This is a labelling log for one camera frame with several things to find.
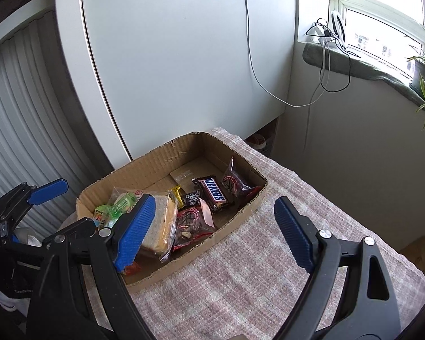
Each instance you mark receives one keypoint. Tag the black white candy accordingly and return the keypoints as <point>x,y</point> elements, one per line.
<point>191,200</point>

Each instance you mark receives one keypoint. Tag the dark green windowsill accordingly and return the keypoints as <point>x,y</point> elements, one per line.
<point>340,63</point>

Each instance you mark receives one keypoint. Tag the Snickers chocolate bar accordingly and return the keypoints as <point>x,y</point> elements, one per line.
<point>212,193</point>

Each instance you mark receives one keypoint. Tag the white cabinet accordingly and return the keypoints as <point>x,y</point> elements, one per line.
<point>147,71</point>

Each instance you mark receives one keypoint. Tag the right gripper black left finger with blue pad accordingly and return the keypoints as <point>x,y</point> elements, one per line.
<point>60,306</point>

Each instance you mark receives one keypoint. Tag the yellow candy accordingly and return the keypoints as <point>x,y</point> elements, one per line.
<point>176,191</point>

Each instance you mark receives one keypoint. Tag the packaged white bread slice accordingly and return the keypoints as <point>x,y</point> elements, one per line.
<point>160,236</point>

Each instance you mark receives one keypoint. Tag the pink checked tablecloth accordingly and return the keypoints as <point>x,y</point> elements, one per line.
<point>242,280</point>

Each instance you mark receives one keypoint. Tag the ring light on sill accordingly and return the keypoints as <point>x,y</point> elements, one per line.
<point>338,26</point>

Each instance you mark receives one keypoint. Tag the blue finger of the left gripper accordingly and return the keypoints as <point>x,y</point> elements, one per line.
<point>47,192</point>

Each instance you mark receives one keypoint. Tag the white slatted radiator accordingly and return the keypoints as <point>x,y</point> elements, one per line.
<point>44,134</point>

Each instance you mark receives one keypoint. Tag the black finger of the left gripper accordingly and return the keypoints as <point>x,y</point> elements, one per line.
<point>71,230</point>

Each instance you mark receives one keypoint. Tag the red dark candy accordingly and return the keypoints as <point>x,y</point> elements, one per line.
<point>191,227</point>

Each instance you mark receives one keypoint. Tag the brown cardboard box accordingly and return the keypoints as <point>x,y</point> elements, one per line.
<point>178,162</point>

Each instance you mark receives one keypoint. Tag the dark snack red-edged clear bag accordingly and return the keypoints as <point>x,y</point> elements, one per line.
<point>237,185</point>

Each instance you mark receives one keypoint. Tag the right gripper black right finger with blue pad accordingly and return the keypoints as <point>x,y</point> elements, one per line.
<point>367,307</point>

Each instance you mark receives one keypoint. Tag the green candy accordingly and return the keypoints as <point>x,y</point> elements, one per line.
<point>124,203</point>

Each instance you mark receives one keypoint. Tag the round jelly cup colourful lid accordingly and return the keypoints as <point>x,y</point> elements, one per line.
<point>105,216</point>

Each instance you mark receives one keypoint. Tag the pink candy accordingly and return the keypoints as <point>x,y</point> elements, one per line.
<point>207,215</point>

